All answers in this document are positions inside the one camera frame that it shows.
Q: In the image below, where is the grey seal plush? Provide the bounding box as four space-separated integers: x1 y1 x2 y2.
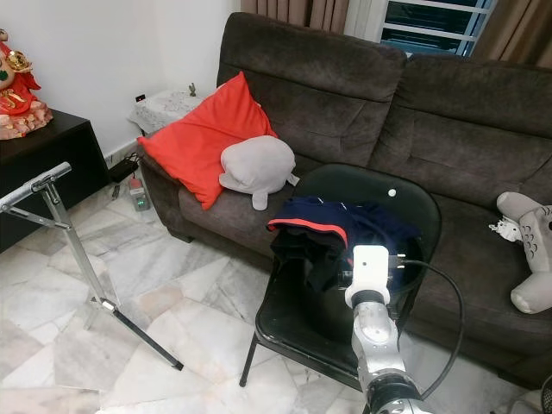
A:
217 135 301 212

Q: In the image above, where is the lace-covered side table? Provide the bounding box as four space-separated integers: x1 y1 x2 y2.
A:
129 86 210 136

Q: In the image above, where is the dark brown sofa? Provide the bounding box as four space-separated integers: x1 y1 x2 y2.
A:
136 10 552 391

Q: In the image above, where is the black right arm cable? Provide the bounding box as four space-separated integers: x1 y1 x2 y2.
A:
390 252 467 401

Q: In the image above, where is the navy garment red trim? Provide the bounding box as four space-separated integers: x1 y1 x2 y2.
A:
267 195 408 294

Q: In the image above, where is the grey shark plush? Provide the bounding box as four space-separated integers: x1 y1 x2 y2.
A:
488 191 552 315

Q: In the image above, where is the window with grille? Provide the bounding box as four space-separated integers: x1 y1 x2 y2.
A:
364 0 499 58

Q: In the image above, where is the red robed figurine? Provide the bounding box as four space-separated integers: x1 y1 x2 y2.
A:
0 28 54 141

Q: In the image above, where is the white power strip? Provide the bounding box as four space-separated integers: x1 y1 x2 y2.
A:
127 174 150 213

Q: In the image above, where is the black folding chair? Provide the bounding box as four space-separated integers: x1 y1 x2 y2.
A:
239 163 443 411

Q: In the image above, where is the red pillow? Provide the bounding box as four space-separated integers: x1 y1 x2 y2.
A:
137 70 279 212

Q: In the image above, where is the silver drying rack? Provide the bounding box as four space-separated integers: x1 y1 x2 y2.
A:
0 160 185 373

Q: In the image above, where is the brown curtain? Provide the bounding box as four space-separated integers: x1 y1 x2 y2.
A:
469 0 552 70
241 0 351 35

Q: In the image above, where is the black TV cabinet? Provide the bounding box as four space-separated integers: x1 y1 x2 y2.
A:
0 109 110 253

